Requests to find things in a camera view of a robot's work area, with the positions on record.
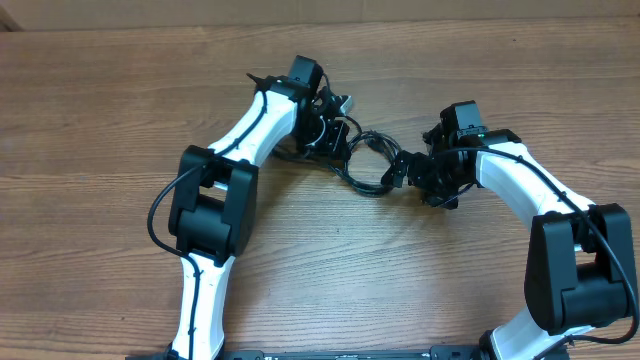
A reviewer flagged black USB cable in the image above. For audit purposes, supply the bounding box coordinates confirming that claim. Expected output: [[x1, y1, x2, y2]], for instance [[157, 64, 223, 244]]
[[272, 114, 406, 198]]

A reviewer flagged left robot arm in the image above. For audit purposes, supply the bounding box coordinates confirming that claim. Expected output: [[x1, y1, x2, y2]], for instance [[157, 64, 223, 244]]
[[165, 56, 351, 359]]

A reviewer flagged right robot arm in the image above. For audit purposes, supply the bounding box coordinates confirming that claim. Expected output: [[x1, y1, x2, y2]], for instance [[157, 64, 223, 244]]
[[381, 101, 639, 359]]

